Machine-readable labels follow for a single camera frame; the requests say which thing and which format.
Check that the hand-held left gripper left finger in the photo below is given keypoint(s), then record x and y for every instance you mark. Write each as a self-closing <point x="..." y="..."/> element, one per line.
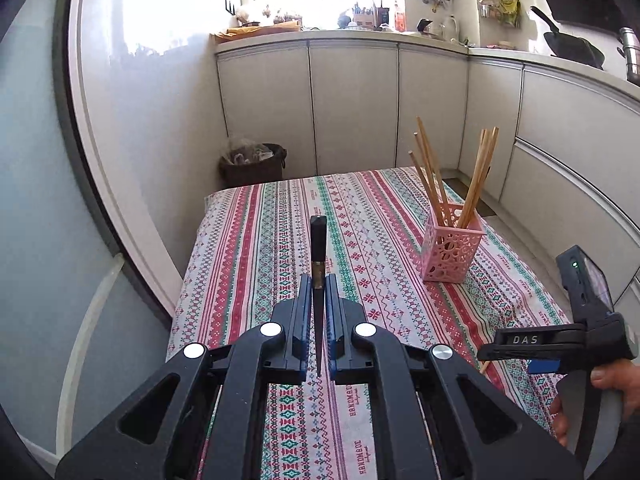
<point x="303" y="355"/>

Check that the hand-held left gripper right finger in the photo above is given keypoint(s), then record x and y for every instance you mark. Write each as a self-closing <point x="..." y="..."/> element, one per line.
<point x="329" y="340"/>

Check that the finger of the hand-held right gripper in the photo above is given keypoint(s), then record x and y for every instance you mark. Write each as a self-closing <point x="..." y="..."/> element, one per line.
<point x="545" y="366"/>

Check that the black chopstick with gold band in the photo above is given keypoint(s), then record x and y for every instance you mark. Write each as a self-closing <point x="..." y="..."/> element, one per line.
<point x="318" y="240"/>

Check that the pink perforated utensil holder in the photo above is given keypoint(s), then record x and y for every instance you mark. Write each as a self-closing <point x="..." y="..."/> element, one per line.
<point x="450" y="255"/>

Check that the bunch of wooden chopsticks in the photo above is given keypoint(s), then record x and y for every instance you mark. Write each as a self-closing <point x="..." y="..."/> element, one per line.
<point x="479" y="175"/>

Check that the dish rack with utensils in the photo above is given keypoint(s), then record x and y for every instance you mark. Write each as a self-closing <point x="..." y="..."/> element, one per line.
<point x="370" y="15"/>

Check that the person's right hand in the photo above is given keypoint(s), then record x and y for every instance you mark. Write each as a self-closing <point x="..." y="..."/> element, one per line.
<point x="615" y="376"/>

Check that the patterned striped tablecloth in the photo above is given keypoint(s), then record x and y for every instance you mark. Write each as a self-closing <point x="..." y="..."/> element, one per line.
<point x="280" y="230"/>

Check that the brown floor mat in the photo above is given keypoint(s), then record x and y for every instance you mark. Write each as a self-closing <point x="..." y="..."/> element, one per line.
<point x="487" y="205"/>

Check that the brown trash bin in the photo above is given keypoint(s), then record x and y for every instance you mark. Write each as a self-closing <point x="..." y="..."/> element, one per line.
<point x="255" y="172"/>

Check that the clear plastic bin bag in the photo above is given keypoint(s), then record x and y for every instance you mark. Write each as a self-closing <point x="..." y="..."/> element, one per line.
<point x="245" y="150"/>

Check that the white plastic pipe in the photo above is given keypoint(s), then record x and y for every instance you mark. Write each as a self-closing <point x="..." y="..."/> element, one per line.
<point x="82" y="350"/>

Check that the white kitchen cabinets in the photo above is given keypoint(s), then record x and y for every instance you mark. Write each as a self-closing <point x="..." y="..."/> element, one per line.
<point x="350" y="110"/>

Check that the stainless steel pot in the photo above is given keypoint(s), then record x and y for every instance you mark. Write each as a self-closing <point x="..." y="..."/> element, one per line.
<point x="632" y="55"/>

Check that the black wok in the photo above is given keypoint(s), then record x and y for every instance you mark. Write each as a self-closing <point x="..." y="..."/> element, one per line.
<point x="575" y="47"/>

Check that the yellow snack bag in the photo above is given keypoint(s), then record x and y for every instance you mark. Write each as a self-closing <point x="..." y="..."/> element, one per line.
<point x="510" y="10"/>

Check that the clear water jug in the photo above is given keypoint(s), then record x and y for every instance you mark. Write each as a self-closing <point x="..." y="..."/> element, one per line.
<point x="451" y="30"/>

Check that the red bottle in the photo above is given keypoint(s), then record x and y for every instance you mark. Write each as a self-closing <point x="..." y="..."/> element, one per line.
<point x="399" y="17"/>

